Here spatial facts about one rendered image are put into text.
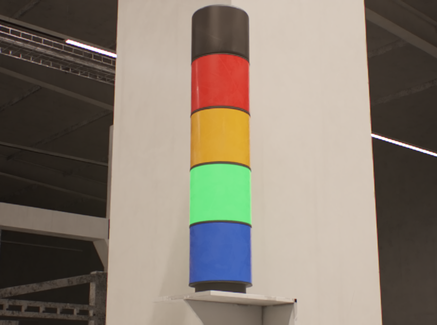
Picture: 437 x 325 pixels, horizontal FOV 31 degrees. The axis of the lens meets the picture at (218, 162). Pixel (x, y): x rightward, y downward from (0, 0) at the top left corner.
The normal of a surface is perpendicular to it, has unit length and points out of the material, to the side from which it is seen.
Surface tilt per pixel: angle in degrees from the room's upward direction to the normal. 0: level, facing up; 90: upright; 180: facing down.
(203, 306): 90
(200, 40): 90
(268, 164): 90
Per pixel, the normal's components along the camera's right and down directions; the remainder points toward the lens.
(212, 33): -0.28, -0.26
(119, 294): -0.76, -0.18
